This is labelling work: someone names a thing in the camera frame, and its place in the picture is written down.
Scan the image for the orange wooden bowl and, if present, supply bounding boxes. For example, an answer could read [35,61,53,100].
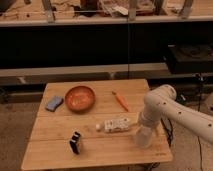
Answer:
[65,86,96,113]

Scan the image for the blue sponge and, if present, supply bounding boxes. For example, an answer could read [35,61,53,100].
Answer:
[45,96,63,112]

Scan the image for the wooden table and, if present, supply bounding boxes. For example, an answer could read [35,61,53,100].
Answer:
[21,79,172,171]

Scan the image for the black eraser block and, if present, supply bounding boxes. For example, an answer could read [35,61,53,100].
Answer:
[69,131,81,154]

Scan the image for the long metal workbench shelf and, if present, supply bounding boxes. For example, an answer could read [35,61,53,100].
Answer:
[0,0,213,85]

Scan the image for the orange toy carrot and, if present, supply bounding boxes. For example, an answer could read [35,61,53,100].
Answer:
[112,92,129,111]

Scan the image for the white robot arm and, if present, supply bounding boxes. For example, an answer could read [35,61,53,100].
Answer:
[138,84,213,144]

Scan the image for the white milk carton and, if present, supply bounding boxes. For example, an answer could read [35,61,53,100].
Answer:
[95,118,130,133]

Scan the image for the black box on shelf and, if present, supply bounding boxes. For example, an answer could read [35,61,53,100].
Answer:
[165,45,213,74]

